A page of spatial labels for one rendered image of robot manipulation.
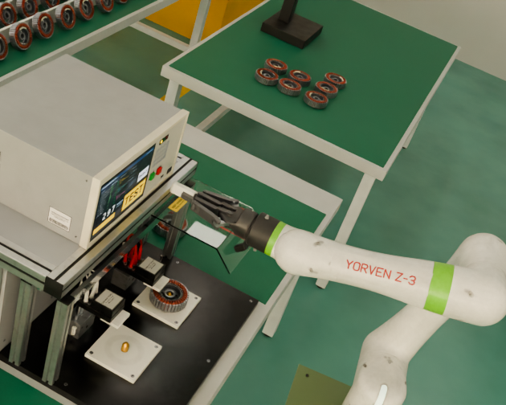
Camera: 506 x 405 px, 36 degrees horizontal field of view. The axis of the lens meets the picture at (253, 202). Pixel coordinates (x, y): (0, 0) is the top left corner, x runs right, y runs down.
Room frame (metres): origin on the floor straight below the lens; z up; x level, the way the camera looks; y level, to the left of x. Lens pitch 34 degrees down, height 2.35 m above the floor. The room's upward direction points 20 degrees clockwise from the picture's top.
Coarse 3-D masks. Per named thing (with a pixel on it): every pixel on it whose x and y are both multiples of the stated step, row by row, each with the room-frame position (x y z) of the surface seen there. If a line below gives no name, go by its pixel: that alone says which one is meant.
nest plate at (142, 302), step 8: (144, 296) 1.67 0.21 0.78; (176, 296) 1.71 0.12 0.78; (192, 296) 1.74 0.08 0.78; (136, 304) 1.63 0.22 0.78; (144, 304) 1.64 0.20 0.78; (152, 304) 1.65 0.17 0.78; (192, 304) 1.70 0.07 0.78; (152, 312) 1.62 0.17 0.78; (160, 312) 1.63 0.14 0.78; (176, 312) 1.65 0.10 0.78; (184, 312) 1.66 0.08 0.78; (160, 320) 1.61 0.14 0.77; (168, 320) 1.61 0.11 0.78; (176, 320) 1.62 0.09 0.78; (184, 320) 1.64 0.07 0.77; (176, 328) 1.60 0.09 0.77
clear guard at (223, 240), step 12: (192, 180) 1.89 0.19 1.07; (216, 192) 1.88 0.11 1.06; (168, 204) 1.74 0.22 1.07; (240, 204) 1.86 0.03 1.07; (156, 216) 1.67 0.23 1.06; (168, 216) 1.69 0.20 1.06; (180, 216) 1.71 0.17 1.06; (192, 216) 1.73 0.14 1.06; (180, 228) 1.66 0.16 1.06; (192, 228) 1.68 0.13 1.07; (204, 228) 1.69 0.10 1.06; (228, 228) 1.73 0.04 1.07; (204, 240) 1.65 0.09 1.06; (216, 240) 1.66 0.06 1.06; (228, 240) 1.69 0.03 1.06; (240, 240) 1.74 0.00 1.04; (228, 252) 1.66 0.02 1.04; (240, 252) 1.71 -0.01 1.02; (228, 264) 1.63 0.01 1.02
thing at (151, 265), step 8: (120, 264) 1.69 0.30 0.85; (128, 264) 1.70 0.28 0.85; (144, 264) 1.69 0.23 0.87; (152, 264) 1.71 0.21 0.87; (160, 264) 1.72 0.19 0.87; (128, 272) 1.68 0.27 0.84; (136, 272) 1.68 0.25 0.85; (144, 272) 1.67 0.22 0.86; (152, 272) 1.67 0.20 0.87; (160, 272) 1.70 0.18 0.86; (144, 280) 1.67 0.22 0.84; (152, 280) 1.67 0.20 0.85; (160, 280) 1.70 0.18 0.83; (168, 280) 1.71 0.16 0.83; (160, 288) 1.67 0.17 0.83
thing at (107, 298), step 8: (80, 280) 1.52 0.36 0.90; (104, 288) 1.50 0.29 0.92; (88, 296) 1.48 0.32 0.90; (96, 296) 1.46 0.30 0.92; (104, 296) 1.47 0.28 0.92; (112, 296) 1.48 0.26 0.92; (120, 296) 1.49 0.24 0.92; (80, 304) 1.44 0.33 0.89; (88, 304) 1.45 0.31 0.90; (96, 304) 1.44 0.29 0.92; (104, 304) 1.44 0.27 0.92; (112, 304) 1.45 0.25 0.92; (120, 304) 1.47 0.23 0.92; (80, 312) 1.48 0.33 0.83; (96, 312) 1.43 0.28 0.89; (104, 312) 1.43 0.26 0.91; (112, 312) 1.43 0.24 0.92; (120, 312) 1.48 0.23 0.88; (104, 320) 1.43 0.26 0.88; (112, 320) 1.44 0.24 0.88; (120, 320) 1.45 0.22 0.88
